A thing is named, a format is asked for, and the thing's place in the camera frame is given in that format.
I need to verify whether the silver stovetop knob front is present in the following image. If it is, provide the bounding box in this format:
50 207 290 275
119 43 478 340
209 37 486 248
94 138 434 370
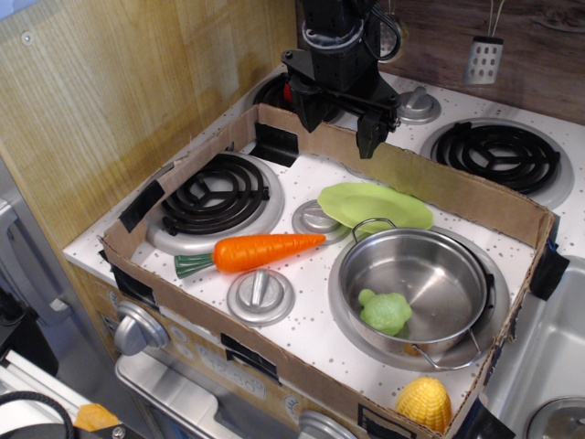
227 269 295 327

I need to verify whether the silver oven door handle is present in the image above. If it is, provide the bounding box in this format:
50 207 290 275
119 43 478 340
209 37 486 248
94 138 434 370
115 352 238 439

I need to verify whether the front left black burner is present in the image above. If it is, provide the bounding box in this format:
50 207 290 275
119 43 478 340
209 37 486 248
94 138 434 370
162 153 271 236

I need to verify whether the silver stovetop knob middle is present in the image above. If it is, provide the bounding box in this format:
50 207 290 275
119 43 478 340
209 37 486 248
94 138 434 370
292 199 350 245

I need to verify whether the green toy broccoli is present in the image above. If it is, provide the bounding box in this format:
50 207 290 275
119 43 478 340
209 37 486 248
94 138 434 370
358 289 413 336

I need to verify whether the green plastic plate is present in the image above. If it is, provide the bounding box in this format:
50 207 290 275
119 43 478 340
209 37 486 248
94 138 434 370
317 183 434 230

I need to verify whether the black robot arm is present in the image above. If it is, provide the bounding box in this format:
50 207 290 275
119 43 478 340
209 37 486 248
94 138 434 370
282 1 402 159

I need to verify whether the silver stovetop knob back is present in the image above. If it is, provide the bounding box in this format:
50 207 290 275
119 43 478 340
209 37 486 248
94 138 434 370
399 86 441 125

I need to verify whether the front right black burner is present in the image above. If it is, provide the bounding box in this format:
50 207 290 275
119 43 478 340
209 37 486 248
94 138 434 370
472 252 495 316

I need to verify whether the back right black burner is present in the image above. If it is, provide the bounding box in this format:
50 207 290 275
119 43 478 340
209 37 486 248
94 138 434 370
427 120 561 195

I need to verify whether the silver oven knob left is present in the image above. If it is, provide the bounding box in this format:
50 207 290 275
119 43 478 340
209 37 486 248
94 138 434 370
114 301 170 356

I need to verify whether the silver oven knob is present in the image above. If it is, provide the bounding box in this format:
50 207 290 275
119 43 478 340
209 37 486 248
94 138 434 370
298 410 355 439
114 301 170 356

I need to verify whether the silver sink basin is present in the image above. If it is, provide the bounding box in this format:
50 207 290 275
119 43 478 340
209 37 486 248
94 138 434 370
484 256 584 438

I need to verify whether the hanging metal grater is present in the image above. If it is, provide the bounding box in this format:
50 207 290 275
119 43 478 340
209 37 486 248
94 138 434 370
463 36 504 85

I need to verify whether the brown cardboard fence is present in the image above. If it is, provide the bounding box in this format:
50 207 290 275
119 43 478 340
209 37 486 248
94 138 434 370
101 104 558 438

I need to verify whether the hanging metal strainer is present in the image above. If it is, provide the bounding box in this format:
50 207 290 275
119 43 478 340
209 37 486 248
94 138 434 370
379 13 410 64

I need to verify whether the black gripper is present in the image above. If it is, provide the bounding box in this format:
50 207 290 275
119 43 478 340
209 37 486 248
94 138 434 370
282 45 399 159

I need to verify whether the orange toy carrot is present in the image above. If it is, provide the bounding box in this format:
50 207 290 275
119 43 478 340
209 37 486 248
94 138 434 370
175 234 326 278

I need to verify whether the yellow toy corn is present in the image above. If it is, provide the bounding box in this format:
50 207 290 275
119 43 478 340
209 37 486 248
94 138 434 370
396 376 452 434

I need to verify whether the black cable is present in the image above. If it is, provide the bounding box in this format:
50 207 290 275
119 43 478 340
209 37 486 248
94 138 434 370
0 391 77 439

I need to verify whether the stainless steel pan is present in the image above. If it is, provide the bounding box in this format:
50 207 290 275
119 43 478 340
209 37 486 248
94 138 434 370
336 225 486 371

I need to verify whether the silver oven knob right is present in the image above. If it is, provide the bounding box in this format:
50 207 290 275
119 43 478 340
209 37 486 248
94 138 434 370
298 410 355 439

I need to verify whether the silver stovetop knob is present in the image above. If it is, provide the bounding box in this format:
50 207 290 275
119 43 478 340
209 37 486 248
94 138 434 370
227 269 295 327
399 86 441 125
292 199 350 245

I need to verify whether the red toy strawberry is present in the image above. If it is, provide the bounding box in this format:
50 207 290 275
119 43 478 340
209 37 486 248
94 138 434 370
282 83 293 102

